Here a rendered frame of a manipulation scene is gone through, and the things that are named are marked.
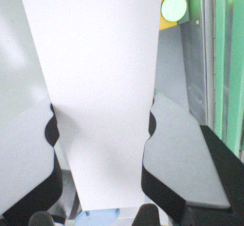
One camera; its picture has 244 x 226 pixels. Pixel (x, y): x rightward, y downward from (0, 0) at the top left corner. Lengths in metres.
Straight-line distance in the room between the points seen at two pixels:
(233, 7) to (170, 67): 0.24
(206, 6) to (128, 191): 0.31
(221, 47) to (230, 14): 0.06
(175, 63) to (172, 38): 0.07
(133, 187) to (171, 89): 0.41
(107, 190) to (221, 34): 0.30
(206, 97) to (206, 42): 0.13
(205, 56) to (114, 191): 0.31
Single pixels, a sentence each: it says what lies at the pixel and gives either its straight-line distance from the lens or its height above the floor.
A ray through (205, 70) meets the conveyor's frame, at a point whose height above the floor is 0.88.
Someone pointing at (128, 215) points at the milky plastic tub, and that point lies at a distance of 0.93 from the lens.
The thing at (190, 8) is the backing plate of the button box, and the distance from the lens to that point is 0.40.
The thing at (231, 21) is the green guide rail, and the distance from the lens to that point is 0.33.
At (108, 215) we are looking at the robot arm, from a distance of 0.50.
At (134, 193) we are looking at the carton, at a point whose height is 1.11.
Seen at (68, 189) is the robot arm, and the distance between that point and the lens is 0.48.
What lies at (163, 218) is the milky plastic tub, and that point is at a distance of 1.03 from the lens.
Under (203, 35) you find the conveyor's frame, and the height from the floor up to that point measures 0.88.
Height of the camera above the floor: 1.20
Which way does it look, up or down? 58 degrees down
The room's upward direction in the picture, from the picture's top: 174 degrees clockwise
